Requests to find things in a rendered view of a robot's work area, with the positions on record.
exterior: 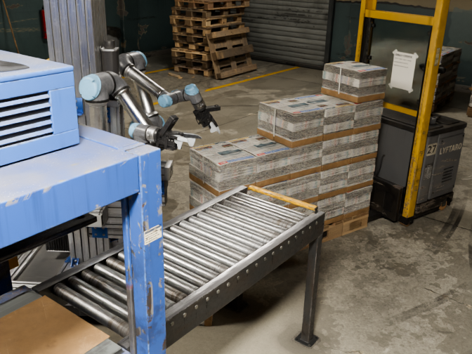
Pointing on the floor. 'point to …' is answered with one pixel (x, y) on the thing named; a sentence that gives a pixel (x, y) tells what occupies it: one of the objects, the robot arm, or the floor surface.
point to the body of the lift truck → (448, 178)
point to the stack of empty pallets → (198, 62)
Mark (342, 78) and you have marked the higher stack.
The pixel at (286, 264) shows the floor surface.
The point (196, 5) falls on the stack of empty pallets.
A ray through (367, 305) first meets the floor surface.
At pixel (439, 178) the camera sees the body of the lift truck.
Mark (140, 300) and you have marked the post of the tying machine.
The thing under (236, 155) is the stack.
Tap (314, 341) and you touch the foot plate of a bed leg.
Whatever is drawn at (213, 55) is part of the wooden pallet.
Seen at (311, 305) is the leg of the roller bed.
